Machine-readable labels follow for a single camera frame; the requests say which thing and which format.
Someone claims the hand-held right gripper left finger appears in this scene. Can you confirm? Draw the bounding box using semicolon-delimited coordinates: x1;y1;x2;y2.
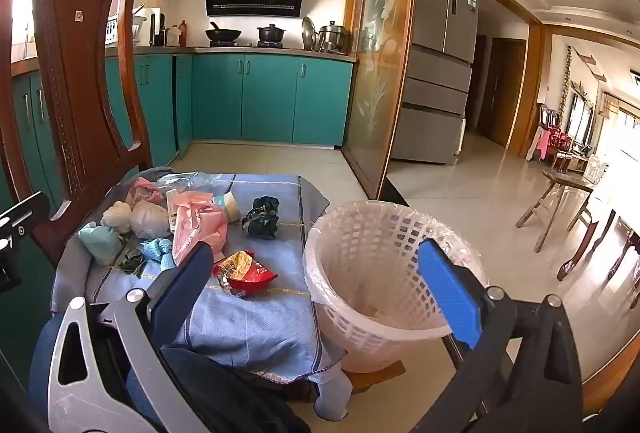
47;240;216;433

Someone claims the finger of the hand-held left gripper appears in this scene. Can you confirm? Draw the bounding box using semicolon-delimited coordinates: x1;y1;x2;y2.
0;191;51;246

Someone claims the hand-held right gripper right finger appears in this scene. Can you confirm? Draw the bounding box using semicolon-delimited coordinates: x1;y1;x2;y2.
412;238;586;433

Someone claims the white tissue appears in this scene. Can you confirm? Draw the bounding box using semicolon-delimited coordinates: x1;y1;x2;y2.
131;202;173;236
101;200;133;229

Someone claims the white plastic waste basket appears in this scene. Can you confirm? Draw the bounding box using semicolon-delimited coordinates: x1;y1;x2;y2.
302;200;488;374

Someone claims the light blue crumpled wrapper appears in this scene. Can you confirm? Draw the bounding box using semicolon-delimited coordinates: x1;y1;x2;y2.
140;238;176;271

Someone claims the small dark wrapper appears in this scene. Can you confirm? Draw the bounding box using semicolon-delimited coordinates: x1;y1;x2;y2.
120;248;148;274

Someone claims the red snack packet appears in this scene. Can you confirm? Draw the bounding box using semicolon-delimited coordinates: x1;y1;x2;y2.
214;250;278;298

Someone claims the pink plastic bag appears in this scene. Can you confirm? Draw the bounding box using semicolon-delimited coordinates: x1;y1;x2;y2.
167;190;230;266

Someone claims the blue woven tablecloth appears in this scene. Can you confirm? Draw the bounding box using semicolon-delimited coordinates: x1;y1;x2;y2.
50;168;353;419

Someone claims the pale green crumpled paper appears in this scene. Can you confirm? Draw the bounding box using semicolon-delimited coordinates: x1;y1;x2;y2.
78;221;123;266

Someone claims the small white paper cup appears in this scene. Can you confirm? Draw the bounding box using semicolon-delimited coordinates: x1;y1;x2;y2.
215;192;242;220

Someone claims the pink printed packet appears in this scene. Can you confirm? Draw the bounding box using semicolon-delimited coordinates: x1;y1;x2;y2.
125;177;166;206

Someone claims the dark green crumpled wrapper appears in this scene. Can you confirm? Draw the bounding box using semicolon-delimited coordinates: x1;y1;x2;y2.
241;195;281;240

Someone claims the wooden board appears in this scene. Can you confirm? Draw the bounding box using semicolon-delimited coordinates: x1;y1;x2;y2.
345;360;406;394

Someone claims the clear plastic bag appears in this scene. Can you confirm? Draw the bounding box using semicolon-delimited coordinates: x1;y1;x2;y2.
157;170;236;194

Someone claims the carved wooden chair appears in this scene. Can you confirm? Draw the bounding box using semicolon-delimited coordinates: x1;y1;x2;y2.
0;0;153;264

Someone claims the wooden dining table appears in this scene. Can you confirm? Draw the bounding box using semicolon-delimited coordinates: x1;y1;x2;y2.
557;173;640;294

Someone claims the small wooden stool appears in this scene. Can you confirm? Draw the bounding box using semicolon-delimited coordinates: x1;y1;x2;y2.
515;169;596;254

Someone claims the pink plastic stool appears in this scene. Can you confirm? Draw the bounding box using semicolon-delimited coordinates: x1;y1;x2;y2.
526;128;551;162

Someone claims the brown wooden door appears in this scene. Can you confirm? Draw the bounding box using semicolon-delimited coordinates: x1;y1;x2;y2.
475;35;528;146

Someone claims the white kitchen appliance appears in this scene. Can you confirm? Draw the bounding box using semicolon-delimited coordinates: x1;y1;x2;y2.
132;5;163;46

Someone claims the grey refrigerator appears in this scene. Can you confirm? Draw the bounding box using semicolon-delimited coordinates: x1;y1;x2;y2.
390;0;480;165

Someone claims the wood framed glass door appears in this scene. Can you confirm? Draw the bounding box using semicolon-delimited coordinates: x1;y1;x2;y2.
342;0;421;198

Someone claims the green leaf garland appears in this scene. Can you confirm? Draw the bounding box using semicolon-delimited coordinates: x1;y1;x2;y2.
559;45;573;124

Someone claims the gas stove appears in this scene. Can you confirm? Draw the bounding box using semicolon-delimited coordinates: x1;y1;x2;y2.
209;40;291;48

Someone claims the black wok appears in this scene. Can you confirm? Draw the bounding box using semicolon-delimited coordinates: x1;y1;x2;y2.
205;22;243;41

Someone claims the black cooking pot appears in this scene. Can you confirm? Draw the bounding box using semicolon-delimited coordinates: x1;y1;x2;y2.
256;24;287;44

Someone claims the steel pot lid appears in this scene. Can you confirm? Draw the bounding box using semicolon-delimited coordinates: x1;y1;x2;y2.
301;16;318;51

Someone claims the steel stock pot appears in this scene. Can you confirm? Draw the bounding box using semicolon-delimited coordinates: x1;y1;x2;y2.
315;21;348;54

